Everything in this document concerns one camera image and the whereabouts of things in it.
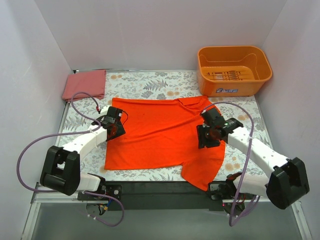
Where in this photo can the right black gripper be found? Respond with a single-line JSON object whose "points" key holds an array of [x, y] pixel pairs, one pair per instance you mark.
{"points": [[205, 139]]}

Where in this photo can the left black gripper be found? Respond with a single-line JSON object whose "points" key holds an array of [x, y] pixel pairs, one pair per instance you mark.
{"points": [[116, 131]]}

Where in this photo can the orange t shirt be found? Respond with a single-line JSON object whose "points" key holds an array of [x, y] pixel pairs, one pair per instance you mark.
{"points": [[161, 134]]}

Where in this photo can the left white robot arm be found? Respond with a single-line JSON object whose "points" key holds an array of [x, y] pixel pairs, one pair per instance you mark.
{"points": [[61, 170]]}

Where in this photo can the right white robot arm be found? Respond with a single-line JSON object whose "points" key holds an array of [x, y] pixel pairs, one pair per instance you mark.
{"points": [[285, 180]]}

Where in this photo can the floral table mat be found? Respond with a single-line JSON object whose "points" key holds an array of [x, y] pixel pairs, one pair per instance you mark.
{"points": [[155, 85]]}

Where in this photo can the folded pink t shirt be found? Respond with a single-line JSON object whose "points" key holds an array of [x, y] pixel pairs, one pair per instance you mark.
{"points": [[91, 82]]}

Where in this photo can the orange plastic basket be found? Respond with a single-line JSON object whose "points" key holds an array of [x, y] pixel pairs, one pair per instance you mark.
{"points": [[232, 71]]}

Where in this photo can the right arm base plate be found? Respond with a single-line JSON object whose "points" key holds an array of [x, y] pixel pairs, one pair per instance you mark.
{"points": [[221, 190]]}

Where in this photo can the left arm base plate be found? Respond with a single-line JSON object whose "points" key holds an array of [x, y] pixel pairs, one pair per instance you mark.
{"points": [[113, 190]]}

